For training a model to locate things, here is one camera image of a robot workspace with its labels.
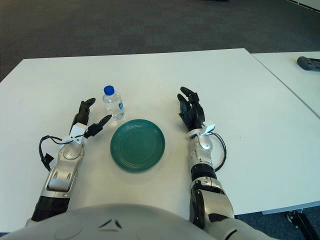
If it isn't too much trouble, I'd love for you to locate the black table leg with caster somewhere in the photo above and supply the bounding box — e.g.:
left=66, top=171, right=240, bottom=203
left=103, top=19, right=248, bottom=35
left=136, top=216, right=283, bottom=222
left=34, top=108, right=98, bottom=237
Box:
left=287, top=209, right=320, bottom=240

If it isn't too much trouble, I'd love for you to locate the green round plate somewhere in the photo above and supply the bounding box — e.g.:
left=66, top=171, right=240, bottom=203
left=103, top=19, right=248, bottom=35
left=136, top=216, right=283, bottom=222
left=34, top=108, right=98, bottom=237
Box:
left=110, top=119, right=166, bottom=174

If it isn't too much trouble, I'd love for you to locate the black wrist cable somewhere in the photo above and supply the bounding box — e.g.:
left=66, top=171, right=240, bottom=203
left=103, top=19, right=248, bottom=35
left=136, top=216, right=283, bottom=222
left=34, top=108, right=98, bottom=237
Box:
left=208, top=132, right=227, bottom=173
left=38, top=134, right=76, bottom=172

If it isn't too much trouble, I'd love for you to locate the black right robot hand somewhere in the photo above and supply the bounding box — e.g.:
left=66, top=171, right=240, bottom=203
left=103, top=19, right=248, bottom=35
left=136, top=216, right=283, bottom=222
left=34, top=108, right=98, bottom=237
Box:
left=176, top=86, right=206, bottom=132

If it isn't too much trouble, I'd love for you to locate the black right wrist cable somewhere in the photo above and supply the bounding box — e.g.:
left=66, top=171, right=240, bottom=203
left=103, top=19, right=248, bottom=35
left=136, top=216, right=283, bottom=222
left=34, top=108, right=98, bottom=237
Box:
left=208, top=132, right=227, bottom=173

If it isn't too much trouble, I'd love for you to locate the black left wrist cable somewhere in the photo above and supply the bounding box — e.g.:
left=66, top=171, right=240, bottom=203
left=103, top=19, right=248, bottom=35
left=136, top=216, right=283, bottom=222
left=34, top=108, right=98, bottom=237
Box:
left=38, top=134, right=76, bottom=172

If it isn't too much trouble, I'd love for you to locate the grey robot torso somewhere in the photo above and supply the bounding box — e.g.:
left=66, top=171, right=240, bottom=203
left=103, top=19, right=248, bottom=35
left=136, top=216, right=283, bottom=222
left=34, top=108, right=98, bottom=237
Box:
left=0, top=202, right=218, bottom=240

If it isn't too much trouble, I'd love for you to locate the white neighbouring table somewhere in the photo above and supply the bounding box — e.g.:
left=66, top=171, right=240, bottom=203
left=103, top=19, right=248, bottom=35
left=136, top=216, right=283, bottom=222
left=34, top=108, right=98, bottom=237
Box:
left=251, top=51, right=320, bottom=118

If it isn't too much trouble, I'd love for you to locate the grey handheld controller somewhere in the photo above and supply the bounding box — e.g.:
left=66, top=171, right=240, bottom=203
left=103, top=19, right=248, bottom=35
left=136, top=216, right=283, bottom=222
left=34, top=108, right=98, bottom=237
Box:
left=296, top=56, right=320, bottom=71

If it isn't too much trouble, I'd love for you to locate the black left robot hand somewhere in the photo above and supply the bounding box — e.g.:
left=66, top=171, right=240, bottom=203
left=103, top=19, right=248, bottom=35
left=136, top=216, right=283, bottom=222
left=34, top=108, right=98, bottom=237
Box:
left=72, top=97, right=113, bottom=139

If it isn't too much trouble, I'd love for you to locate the clear bottle with blue cap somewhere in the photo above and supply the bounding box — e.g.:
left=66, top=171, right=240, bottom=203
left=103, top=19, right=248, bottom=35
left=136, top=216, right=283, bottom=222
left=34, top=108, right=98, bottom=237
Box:
left=102, top=85, right=125, bottom=121

